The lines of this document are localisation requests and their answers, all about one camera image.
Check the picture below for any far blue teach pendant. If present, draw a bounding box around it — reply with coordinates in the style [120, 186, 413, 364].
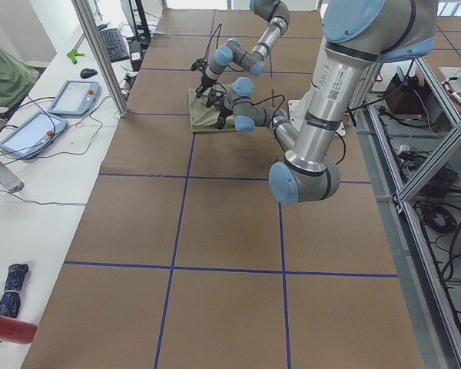
[47, 80, 101, 117]

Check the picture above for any aluminium frame post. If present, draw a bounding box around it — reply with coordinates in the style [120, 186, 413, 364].
[71, 0, 128, 118]

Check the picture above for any black box white label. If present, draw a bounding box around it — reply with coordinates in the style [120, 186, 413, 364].
[128, 41, 144, 71]

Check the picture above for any black keyboard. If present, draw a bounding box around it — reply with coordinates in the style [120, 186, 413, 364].
[100, 28, 130, 62]

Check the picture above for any folded navy umbrella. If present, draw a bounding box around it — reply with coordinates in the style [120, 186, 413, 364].
[0, 264, 29, 318]

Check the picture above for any black computer mouse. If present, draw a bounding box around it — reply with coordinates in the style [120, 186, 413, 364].
[80, 68, 98, 79]

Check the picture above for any clear grey water bottle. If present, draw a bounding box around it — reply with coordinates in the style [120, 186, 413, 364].
[0, 161, 24, 193]

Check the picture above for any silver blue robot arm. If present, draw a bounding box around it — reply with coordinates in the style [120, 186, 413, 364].
[196, 0, 438, 204]
[195, 1, 290, 98]

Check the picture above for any blue teach pendant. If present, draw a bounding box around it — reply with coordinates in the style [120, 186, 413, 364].
[47, 80, 101, 117]
[0, 112, 68, 159]

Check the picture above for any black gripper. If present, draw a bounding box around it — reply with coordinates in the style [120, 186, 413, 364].
[206, 88, 233, 129]
[191, 58, 216, 97]

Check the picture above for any green cloth chair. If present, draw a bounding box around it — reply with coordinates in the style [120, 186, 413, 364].
[0, 47, 39, 109]

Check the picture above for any green plastic clamp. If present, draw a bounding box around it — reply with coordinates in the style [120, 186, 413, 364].
[67, 49, 85, 65]

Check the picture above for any near blue teach pendant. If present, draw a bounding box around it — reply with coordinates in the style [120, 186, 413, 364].
[0, 112, 68, 159]

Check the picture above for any red water bottle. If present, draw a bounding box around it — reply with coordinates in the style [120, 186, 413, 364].
[0, 315, 38, 344]

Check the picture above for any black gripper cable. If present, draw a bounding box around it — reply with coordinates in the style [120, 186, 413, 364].
[203, 22, 250, 72]
[249, 95, 287, 116]

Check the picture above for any olive green long-sleeve shirt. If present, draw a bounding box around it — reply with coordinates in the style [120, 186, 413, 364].
[188, 88, 236, 133]

